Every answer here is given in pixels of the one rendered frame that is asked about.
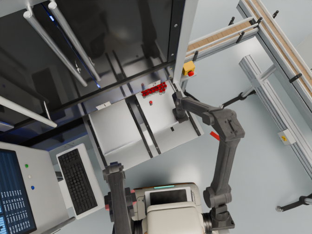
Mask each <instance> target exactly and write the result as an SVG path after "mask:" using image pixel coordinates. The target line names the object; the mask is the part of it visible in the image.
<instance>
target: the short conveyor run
mask: <svg viewBox="0 0 312 234"><path fill-rule="evenodd" d="M234 19H235V17H232V19H231V20H230V22H229V24H228V26H227V27H224V28H222V29H219V30H217V31H214V32H212V33H209V34H207V35H204V36H202V37H200V38H197V39H194V40H192V41H190V42H189V43H188V48H187V52H186V57H185V60H187V59H189V58H191V60H192V62H193V63H194V62H196V61H199V60H201V59H204V58H206V57H208V56H211V55H213V54H215V53H218V52H220V51H223V50H225V49H227V48H230V47H232V46H234V45H237V44H239V43H241V42H244V41H246V40H248V39H251V38H254V36H255V35H256V33H257V32H258V31H259V29H258V28H257V27H256V26H257V25H258V23H257V24H254V23H253V21H252V19H253V17H249V18H246V19H244V20H241V21H239V22H236V23H233V21H234Z"/></svg>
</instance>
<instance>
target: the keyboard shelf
mask: <svg viewBox="0 0 312 234"><path fill-rule="evenodd" d="M74 149H78V151H79V154H80V157H81V160H82V162H83V165H84V168H85V171H86V174H87V176H88V179H89V182H90V185H91V188H92V191H93V193H94V196H95V199H96V202H97V206H96V207H94V208H92V209H90V210H88V211H86V212H84V213H82V214H80V215H76V212H75V209H74V206H73V203H72V200H71V197H70V194H69V190H68V187H67V185H66V182H65V178H64V175H63V172H62V169H61V166H60V163H59V160H58V156H61V155H63V154H65V153H68V152H70V151H72V150H74ZM56 158H57V161H58V164H59V167H60V170H61V173H62V176H63V180H62V181H60V182H58V183H59V187H60V190H61V193H62V196H63V199H64V202H65V206H66V209H68V208H70V207H73V210H74V213H75V216H76V219H77V220H78V219H81V218H83V217H85V216H87V215H89V214H91V213H93V212H95V211H97V210H99V209H102V208H104V207H105V204H104V197H103V194H102V192H101V189H100V186H99V184H98V181H97V178H96V175H95V172H94V170H93V167H92V164H91V162H90V159H89V156H88V153H87V151H86V148H85V145H84V144H83V143H81V144H79V145H77V146H74V147H72V148H70V149H67V150H65V151H63V152H61V153H58V154H57V155H56Z"/></svg>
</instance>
